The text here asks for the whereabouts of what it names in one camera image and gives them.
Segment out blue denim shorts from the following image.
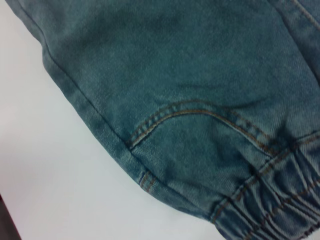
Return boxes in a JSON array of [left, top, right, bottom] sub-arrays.
[[13, 0, 320, 240]]

